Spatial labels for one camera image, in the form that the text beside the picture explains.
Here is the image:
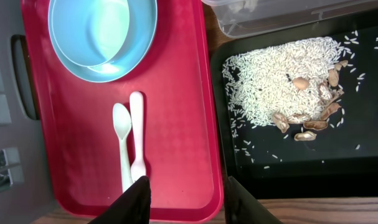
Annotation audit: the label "white plastic spoon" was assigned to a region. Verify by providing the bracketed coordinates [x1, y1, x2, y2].
[113, 103, 133, 192]

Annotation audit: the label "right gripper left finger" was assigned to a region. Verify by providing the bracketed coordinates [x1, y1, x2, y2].
[88, 176, 151, 224]

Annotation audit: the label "rice and peanut shells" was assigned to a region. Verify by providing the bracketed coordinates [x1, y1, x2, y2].
[222, 33, 357, 141]

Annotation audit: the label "black tray bin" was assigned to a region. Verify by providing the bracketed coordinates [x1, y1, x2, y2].
[210, 9, 378, 199]

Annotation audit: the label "light blue bowl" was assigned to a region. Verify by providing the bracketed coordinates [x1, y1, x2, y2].
[50, 0, 131, 68]

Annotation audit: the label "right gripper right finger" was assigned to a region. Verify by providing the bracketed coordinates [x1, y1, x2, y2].
[224, 176, 283, 224]

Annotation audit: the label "clear plastic bin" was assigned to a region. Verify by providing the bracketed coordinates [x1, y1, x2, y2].
[202, 0, 378, 39]

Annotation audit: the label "red serving tray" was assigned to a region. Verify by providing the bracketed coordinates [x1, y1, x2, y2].
[21, 0, 223, 222]

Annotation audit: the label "light blue plate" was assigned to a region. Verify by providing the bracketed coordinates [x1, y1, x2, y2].
[48, 0, 158, 83]

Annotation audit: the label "grey dishwasher rack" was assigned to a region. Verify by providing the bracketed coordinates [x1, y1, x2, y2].
[0, 1, 57, 223]

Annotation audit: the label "white plastic fork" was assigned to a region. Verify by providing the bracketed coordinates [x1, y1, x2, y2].
[130, 91, 146, 182]

